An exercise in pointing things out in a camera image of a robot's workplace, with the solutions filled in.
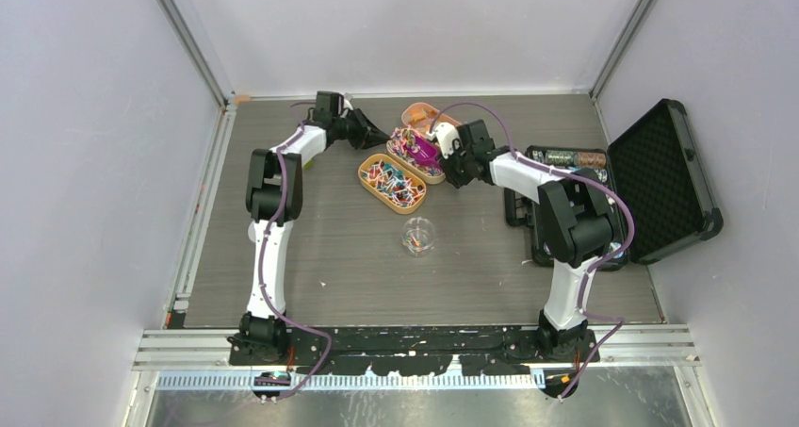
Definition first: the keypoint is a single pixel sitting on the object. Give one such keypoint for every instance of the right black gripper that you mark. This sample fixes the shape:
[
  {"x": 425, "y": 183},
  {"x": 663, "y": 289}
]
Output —
[{"x": 457, "y": 180}]

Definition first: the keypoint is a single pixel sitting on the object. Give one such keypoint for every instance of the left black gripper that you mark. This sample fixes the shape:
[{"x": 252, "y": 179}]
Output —
[{"x": 366, "y": 139}]

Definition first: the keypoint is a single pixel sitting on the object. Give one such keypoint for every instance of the magenta plastic scoop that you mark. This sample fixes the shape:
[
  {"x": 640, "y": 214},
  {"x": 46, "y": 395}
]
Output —
[{"x": 423, "y": 152}]

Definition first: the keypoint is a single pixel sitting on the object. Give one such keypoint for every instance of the clear plastic cup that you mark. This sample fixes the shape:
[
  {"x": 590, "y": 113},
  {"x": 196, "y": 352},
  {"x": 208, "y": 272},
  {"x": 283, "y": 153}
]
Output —
[{"x": 422, "y": 225}]

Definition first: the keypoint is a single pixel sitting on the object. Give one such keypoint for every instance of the rainbow swirl lollipop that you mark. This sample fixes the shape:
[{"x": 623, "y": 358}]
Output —
[{"x": 417, "y": 243}]

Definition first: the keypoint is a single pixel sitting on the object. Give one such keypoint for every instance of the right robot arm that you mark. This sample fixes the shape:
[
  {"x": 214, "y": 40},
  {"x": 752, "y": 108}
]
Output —
[{"x": 576, "y": 217}]

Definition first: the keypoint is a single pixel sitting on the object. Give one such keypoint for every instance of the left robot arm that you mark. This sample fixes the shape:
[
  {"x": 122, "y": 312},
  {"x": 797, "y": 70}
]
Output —
[{"x": 274, "y": 201}]

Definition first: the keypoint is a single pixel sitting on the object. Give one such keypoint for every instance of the pink tray popsicle candies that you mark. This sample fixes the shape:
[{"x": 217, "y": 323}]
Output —
[{"x": 420, "y": 119}]

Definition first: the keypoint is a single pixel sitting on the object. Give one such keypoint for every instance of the cream tray swirl lollipops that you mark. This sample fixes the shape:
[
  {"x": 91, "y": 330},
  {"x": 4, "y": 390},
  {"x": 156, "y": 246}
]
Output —
[{"x": 429, "y": 175}]

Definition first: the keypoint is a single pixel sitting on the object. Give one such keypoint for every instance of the tan tray round lollipops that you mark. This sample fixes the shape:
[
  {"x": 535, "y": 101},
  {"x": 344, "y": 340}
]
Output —
[{"x": 391, "y": 183}]

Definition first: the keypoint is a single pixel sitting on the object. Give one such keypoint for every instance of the black poker chip case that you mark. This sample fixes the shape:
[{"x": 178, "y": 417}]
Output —
[{"x": 655, "y": 169}]

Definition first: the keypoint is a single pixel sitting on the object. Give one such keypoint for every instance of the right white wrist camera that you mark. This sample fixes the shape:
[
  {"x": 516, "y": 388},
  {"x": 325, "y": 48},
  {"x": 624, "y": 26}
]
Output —
[{"x": 446, "y": 136}]

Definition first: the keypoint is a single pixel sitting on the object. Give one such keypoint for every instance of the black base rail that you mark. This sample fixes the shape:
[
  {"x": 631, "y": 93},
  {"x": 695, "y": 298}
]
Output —
[{"x": 410, "y": 350}]

